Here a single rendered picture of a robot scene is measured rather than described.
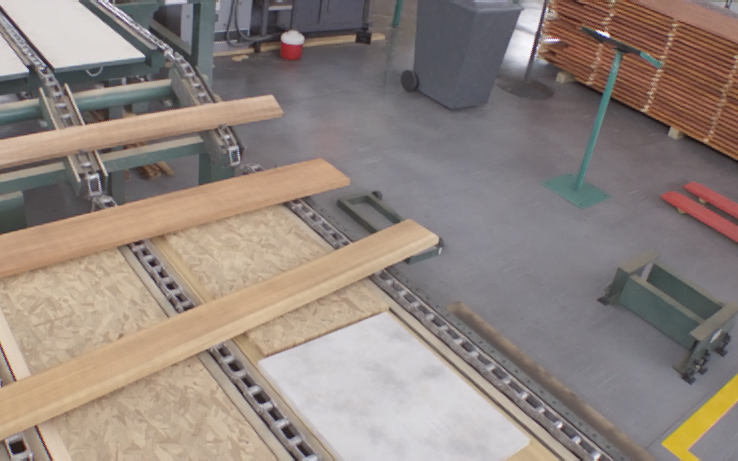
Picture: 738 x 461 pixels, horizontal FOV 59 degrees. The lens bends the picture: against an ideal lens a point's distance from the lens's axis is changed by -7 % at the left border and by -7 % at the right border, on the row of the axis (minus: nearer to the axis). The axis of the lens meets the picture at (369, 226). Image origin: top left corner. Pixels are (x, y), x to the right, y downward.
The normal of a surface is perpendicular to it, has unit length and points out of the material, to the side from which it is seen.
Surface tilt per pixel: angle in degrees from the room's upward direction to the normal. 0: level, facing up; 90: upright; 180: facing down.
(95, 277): 0
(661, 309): 90
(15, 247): 0
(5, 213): 90
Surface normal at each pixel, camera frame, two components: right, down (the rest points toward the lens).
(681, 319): -0.77, 0.23
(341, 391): 0.14, -0.84
